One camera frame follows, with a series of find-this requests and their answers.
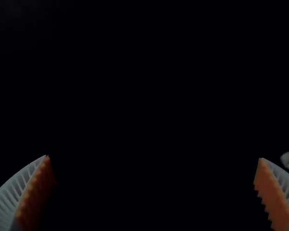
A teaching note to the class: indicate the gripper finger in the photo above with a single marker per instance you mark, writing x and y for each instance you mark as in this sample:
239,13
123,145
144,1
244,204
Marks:
19,199
277,197

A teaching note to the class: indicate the black mat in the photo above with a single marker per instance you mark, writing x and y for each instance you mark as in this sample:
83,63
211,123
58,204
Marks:
144,84

